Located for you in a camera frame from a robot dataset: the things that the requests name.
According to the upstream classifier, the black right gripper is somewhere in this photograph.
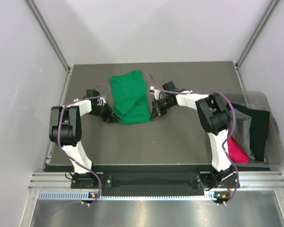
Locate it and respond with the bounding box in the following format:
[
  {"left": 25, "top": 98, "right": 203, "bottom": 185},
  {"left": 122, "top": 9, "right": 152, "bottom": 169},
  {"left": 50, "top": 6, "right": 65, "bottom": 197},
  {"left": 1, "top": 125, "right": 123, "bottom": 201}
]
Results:
[{"left": 150, "top": 98, "right": 175, "bottom": 121}]

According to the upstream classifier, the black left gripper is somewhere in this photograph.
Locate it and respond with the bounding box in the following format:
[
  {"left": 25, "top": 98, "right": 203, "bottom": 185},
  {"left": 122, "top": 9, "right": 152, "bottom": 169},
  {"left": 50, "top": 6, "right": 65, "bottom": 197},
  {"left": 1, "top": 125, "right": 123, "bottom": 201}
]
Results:
[{"left": 88, "top": 101, "right": 121, "bottom": 123}]

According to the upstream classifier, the green t-shirt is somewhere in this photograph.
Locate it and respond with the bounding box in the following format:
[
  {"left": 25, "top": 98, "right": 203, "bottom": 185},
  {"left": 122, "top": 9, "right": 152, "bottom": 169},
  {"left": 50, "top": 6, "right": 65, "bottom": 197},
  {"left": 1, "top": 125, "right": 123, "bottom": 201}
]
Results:
[{"left": 109, "top": 70, "right": 151, "bottom": 125}]

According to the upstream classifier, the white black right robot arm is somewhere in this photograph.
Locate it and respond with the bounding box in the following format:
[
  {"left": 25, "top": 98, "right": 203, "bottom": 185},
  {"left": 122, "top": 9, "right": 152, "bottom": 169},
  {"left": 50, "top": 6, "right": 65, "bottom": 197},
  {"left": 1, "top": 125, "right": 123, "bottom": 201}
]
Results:
[{"left": 150, "top": 81, "right": 234, "bottom": 190}]

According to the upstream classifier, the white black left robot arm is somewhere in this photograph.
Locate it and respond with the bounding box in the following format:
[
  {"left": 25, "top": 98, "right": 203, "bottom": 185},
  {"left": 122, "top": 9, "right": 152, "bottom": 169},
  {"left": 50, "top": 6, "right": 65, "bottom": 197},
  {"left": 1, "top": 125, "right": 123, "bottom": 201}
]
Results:
[{"left": 49, "top": 89, "right": 120, "bottom": 189}]

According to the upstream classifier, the grey t-shirt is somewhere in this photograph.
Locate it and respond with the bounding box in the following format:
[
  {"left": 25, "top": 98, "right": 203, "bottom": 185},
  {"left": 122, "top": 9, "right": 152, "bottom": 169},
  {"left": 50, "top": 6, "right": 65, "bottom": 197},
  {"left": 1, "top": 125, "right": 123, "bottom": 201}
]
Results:
[{"left": 232, "top": 109, "right": 255, "bottom": 160}]

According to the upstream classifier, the pink t-shirt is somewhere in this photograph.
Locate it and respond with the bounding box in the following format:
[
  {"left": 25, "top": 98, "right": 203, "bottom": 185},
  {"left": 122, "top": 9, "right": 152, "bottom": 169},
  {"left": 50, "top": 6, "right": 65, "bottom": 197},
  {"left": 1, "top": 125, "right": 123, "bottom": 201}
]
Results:
[{"left": 227, "top": 137, "right": 249, "bottom": 164}]

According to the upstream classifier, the black folded t-shirt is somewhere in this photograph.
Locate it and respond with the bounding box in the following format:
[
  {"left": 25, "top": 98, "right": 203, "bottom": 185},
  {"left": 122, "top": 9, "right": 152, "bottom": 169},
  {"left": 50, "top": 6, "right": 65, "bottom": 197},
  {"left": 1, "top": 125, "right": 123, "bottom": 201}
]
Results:
[{"left": 232, "top": 103, "right": 270, "bottom": 162}]

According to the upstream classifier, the clear plastic storage bin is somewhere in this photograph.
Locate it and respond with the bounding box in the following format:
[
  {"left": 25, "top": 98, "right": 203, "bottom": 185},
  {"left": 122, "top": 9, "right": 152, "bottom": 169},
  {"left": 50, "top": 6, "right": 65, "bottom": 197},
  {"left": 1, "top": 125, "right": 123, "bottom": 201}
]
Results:
[{"left": 224, "top": 91, "right": 284, "bottom": 169}]

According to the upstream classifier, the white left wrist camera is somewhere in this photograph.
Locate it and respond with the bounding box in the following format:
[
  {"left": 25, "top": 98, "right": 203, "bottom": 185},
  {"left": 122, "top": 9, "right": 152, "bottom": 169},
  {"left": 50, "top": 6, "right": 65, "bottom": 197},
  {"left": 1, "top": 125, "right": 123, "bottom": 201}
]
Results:
[{"left": 97, "top": 96, "right": 107, "bottom": 106}]

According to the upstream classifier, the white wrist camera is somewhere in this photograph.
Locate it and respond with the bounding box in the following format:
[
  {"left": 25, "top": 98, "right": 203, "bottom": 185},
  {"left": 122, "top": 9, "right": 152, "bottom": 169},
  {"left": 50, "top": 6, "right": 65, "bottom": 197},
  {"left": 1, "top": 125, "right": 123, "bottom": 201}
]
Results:
[
  {"left": 97, "top": 96, "right": 107, "bottom": 106},
  {"left": 150, "top": 86, "right": 161, "bottom": 100}
]

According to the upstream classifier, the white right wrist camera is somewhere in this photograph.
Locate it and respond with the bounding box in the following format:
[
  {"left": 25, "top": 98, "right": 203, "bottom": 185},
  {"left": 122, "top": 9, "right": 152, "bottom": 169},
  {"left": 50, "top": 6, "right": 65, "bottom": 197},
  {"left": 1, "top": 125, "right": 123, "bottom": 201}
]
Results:
[{"left": 150, "top": 86, "right": 161, "bottom": 100}]

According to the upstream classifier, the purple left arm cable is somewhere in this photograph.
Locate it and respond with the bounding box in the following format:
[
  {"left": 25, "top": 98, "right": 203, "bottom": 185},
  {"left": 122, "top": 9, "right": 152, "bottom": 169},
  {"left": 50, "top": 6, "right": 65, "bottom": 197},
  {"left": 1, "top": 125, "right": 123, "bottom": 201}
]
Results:
[{"left": 58, "top": 83, "right": 111, "bottom": 204}]

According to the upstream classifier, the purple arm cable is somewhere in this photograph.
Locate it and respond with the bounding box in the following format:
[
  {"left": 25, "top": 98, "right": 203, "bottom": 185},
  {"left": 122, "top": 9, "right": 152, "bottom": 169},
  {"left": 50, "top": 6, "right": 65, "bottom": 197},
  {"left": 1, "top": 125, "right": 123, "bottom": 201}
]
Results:
[
  {"left": 147, "top": 73, "right": 239, "bottom": 204},
  {"left": 58, "top": 83, "right": 111, "bottom": 204}
]

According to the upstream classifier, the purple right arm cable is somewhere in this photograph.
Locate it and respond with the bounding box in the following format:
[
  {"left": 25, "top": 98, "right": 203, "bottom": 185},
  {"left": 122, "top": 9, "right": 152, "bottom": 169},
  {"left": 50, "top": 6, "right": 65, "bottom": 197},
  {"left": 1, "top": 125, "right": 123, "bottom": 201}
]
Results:
[{"left": 147, "top": 73, "right": 239, "bottom": 204}]

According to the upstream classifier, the grey slotted cable duct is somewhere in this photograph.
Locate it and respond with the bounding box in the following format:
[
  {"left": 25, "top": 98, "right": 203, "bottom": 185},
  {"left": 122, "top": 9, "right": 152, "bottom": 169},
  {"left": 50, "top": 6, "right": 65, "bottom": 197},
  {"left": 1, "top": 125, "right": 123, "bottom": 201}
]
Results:
[{"left": 38, "top": 191, "right": 227, "bottom": 201}]

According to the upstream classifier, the right aluminium corner post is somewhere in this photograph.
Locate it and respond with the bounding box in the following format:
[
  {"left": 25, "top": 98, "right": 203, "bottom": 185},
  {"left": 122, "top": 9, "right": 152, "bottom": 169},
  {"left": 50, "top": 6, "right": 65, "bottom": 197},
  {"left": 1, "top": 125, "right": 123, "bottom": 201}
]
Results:
[{"left": 235, "top": 0, "right": 280, "bottom": 70}]

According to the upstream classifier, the aluminium corner post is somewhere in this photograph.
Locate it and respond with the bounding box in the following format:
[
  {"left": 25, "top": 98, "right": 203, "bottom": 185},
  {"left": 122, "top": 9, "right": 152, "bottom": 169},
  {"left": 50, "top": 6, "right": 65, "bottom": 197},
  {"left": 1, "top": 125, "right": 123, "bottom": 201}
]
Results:
[
  {"left": 24, "top": 0, "right": 71, "bottom": 73},
  {"left": 235, "top": 0, "right": 280, "bottom": 70}
]

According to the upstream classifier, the aluminium front frame rail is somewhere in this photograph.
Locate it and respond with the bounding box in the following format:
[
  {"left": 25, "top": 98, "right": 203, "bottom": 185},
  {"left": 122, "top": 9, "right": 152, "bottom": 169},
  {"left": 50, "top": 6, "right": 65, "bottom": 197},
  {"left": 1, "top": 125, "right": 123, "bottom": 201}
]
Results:
[{"left": 28, "top": 171, "right": 284, "bottom": 191}]

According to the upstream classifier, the left aluminium corner post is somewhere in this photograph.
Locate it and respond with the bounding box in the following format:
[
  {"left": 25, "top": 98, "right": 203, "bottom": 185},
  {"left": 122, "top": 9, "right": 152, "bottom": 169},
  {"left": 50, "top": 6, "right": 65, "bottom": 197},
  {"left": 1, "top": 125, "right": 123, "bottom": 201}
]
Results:
[{"left": 24, "top": 0, "right": 71, "bottom": 73}]

